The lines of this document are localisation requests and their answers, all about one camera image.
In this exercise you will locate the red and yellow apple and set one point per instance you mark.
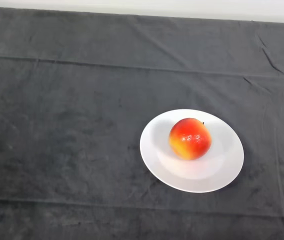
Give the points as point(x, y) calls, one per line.
point(190, 140)

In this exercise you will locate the white round plate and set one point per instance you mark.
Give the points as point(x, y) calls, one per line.
point(207, 175)

